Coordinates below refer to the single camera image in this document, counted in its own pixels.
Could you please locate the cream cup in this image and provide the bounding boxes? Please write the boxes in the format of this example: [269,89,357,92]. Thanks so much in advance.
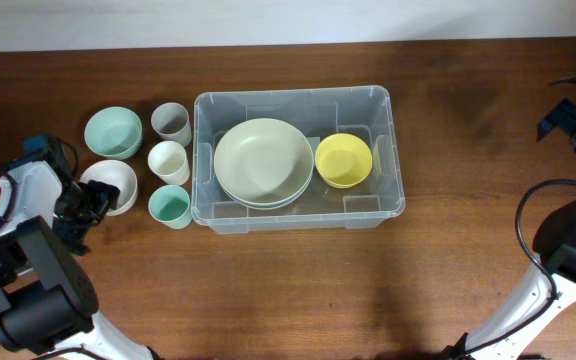
[147,141,190,186]

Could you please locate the green cup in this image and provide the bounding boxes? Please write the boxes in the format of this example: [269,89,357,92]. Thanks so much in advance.
[148,185,192,230]

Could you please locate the grey cup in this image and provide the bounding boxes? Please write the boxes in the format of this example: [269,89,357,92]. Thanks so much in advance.
[151,102,192,147]

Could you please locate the green bowl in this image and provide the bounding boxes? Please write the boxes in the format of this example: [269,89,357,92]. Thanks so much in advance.
[84,106,143,160]

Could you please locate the beige bowl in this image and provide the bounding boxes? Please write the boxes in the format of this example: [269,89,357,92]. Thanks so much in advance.
[222,174,313,210]
[213,118,314,204]

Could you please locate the white bowl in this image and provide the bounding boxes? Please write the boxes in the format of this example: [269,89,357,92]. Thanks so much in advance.
[80,160,138,216]

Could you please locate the clear plastic storage container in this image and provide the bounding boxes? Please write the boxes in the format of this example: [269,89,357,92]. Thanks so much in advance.
[191,85,405,235]

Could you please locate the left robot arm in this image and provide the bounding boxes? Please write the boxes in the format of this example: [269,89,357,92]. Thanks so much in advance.
[0,134,158,360]

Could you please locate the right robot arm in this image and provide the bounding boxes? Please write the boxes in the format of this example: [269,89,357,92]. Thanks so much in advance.
[441,99,576,359]

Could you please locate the yellow bowl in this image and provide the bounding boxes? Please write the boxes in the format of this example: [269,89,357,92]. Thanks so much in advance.
[315,133,373,189]

